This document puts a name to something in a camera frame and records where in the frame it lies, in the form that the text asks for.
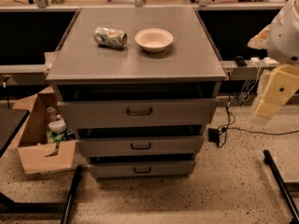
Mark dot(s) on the grey drawer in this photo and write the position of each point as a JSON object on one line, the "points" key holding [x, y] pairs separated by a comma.
{"points": [[137, 113], [138, 146], [153, 168]]}

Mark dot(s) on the crushed green drink can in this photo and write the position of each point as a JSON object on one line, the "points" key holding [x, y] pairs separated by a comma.
{"points": [[109, 37]]}

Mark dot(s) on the brown cardboard box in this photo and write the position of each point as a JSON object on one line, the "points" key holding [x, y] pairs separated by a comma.
{"points": [[36, 153]]}

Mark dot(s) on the black left base leg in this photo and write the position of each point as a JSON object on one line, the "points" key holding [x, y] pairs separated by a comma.
{"points": [[7, 206]]}

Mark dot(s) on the black base leg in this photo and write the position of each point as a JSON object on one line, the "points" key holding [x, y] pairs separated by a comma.
{"points": [[286, 188], [7, 206]]}

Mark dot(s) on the black power adapter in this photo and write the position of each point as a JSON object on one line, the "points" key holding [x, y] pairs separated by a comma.
{"points": [[213, 135]]}

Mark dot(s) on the black right base leg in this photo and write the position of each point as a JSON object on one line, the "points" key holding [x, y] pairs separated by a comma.
{"points": [[286, 188]]}

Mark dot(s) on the small black device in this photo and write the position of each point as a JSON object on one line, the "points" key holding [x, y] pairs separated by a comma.
{"points": [[240, 61]]}

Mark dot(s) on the clear bottle in box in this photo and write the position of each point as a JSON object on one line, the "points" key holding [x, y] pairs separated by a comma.
{"points": [[51, 114]]}

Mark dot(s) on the grey drawer cabinet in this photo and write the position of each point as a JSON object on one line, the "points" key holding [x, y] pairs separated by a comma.
{"points": [[187, 69]]}

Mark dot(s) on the white plug adapter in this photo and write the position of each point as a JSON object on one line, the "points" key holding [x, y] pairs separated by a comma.
{"points": [[255, 59]]}

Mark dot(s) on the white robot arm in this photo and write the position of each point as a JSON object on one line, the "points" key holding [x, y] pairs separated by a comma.
{"points": [[281, 40]]}

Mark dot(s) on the white power strip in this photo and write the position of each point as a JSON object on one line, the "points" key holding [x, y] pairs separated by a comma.
{"points": [[269, 61]]}

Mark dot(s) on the black side table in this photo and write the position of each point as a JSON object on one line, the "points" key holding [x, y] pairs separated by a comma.
{"points": [[11, 121]]}

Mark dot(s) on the white paper bowl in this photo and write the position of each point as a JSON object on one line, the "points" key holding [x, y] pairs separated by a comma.
{"points": [[154, 39]]}

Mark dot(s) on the white bowl in box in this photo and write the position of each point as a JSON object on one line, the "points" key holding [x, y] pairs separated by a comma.
{"points": [[57, 126]]}

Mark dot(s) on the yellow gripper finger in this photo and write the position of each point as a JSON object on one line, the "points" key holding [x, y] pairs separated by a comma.
{"points": [[275, 89], [260, 40]]}

